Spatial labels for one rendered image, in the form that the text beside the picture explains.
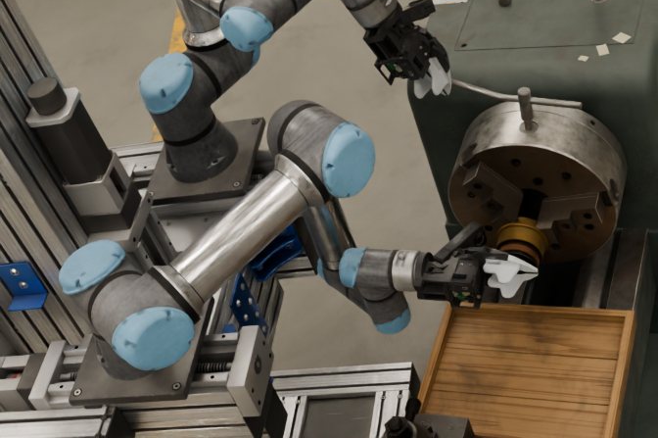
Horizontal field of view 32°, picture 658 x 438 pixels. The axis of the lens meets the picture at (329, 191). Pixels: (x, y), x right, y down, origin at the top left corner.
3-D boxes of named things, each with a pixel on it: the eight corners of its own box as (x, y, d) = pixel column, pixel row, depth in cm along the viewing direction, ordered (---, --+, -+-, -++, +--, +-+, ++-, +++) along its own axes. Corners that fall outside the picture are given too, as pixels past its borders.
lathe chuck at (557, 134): (468, 222, 237) (448, 105, 216) (627, 237, 226) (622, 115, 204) (458, 255, 231) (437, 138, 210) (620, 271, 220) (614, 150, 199)
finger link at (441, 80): (440, 113, 201) (411, 77, 196) (449, 88, 204) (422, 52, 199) (454, 111, 199) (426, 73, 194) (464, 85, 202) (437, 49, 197)
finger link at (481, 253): (510, 273, 205) (463, 270, 208) (512, 266, 206) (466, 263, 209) (505, 255, 202) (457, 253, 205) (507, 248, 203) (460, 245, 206)
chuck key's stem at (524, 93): (538, 136, 209) (532, 86, 202) (534, 144, 208) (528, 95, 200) (525, 134, 210) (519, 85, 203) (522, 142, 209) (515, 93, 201)
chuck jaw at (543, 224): (545, 183, 214) (608, 176, 208) (554, 203, 217) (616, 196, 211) (534, 227, 207) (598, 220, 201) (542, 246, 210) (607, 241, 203)
